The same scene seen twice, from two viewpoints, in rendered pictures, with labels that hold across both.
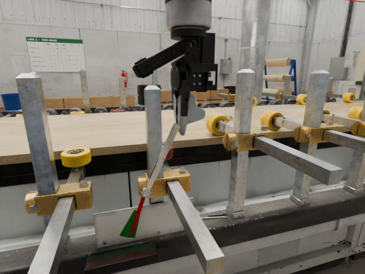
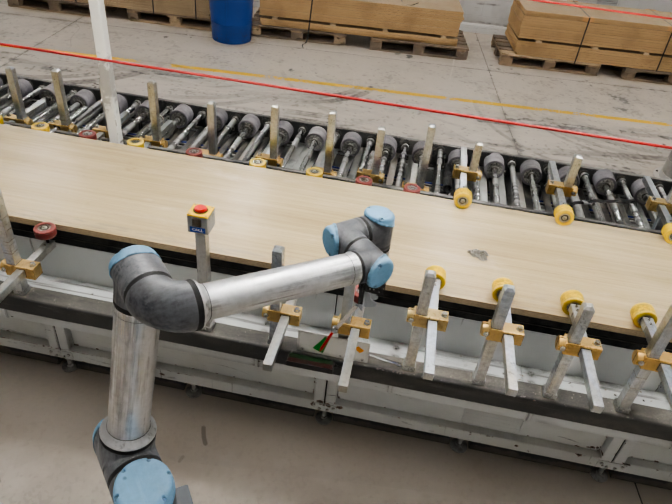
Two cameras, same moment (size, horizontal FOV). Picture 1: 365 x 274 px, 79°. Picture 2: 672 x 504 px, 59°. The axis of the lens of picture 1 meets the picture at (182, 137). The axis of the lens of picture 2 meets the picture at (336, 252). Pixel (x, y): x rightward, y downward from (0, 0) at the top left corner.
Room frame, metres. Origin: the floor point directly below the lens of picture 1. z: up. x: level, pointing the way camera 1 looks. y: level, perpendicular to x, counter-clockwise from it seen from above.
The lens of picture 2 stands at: (-0.88, -0.48, 2.28)
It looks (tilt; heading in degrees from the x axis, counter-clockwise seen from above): 36 degrees down; 23
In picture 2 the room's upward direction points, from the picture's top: 6 degrees clockwise
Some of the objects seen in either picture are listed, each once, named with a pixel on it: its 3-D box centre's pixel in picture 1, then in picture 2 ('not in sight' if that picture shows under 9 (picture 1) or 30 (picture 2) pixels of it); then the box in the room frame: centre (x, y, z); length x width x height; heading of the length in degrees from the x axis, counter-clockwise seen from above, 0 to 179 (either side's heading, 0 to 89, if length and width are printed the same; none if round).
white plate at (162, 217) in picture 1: (147, 222); (333, 346); (0.51, 0.09, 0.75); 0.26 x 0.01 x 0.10; 107
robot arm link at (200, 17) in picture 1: (188, 19); not in sight; (0.49, -0.01, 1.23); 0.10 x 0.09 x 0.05; 16
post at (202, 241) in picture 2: not in sight; (204, 280); (0.39, 0.56, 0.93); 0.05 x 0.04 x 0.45; 107
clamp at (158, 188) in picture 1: (163, 182); (351, 325); (0.55, 0.05, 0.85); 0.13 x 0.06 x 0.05; 107
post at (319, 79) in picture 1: (308, 147); (491, 340); (0.68, -0.41, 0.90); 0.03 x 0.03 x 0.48; 17
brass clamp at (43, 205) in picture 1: (61, 198); (282, 313); (0.47, 0.29, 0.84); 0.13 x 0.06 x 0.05; 107
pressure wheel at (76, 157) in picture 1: (77, 167); not in sight; (0.62, 0.32, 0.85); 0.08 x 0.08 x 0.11
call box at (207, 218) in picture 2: not in sight; (201, 220); (0.39, 0.56, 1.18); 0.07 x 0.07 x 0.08; 17
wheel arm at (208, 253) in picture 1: (177, 195); (353, 341); (0.48, 0.01, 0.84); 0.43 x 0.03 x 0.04; 17
